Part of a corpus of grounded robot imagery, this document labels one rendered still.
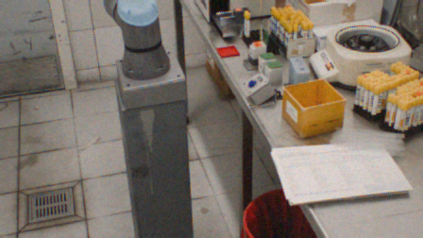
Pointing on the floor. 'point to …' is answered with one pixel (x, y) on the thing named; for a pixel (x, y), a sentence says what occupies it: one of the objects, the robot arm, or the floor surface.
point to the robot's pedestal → (157, 168)
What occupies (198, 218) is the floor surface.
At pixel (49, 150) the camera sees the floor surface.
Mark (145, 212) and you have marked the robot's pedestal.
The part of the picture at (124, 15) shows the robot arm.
